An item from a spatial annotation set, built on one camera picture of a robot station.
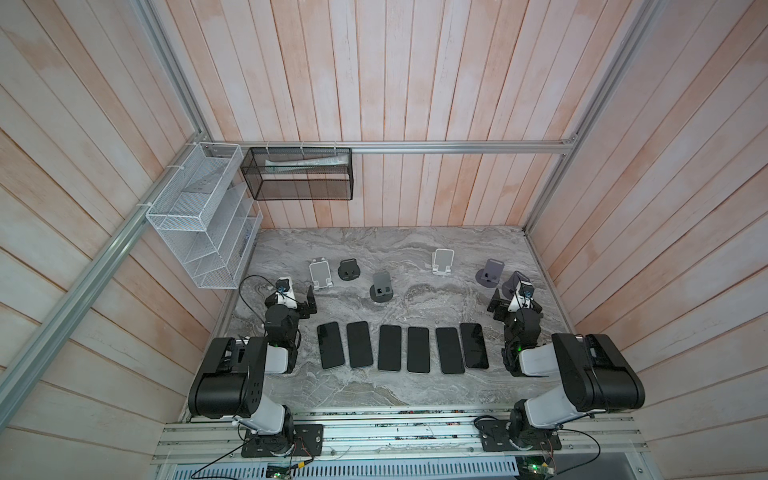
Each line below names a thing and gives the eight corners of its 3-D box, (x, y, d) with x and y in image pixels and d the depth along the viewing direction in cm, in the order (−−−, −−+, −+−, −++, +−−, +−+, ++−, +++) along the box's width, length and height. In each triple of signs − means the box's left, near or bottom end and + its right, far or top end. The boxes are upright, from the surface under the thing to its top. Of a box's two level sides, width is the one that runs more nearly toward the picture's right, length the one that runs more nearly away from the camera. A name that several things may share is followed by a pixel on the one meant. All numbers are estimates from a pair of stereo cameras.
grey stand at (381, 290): (370, 302, 101) (370, 294, 97) (371, 279, 108) (370, 271, 104) (393, 302, 101) (393, 294, 97) (392, 279, 108) (392, 271, 104)
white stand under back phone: (432, 274, 109) (435, 261, 103) (430, 261, 113) (433, 248, 107) (451, 274, 109) (456, 261, 103) (449, 261, 113) (453, 248, 107)
